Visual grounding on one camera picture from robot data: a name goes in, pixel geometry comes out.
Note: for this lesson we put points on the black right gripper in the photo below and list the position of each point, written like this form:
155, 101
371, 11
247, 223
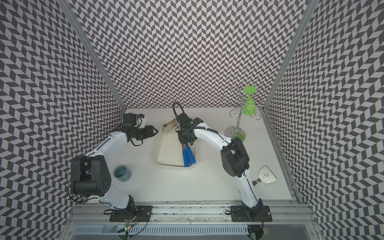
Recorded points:
183, 141

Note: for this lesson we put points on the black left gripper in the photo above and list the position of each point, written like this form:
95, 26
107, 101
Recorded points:
149, 132

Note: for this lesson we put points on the cream plastic storage box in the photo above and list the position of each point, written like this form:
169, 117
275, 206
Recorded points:
168, 150

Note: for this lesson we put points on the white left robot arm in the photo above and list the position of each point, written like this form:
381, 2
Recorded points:
99, 171

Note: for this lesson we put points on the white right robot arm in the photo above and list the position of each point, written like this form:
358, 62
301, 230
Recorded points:
235, 159

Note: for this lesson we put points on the grey tape roll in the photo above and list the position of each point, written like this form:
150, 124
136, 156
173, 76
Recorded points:
122, 173

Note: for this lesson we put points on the chrome stand with green cups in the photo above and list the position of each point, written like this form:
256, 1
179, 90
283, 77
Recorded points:
247, 107

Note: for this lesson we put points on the grey metal corner profile right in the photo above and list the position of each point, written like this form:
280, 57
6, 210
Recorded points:
292, 94

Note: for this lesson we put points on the grey metal corner profile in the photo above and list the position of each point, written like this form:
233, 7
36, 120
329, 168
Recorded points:
104, 108
292, 94

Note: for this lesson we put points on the grey metal corner profile left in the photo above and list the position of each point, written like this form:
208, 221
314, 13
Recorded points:
104, 108

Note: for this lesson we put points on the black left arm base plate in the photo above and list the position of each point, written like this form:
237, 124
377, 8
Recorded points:
141, 214

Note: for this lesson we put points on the brown handle scraper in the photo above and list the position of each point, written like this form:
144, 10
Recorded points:
265, 176

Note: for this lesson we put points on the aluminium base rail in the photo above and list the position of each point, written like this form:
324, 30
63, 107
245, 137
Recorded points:
290, 221

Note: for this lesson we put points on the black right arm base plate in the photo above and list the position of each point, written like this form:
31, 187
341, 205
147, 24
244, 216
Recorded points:
243, 214

